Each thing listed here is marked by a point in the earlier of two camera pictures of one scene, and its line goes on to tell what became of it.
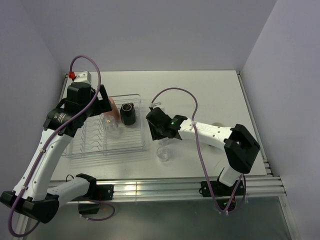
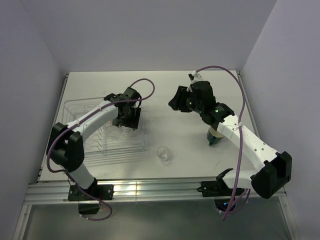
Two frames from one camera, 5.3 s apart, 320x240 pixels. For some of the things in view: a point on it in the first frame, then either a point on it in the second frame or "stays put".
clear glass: (162, 153) stays put
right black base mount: (223, 193) stays put
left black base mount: (103, 192) stays put
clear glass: (164, 142) to (126, 131)
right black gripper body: (156, 132) to (187, 103)
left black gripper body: (96, 108) to (130, 120)
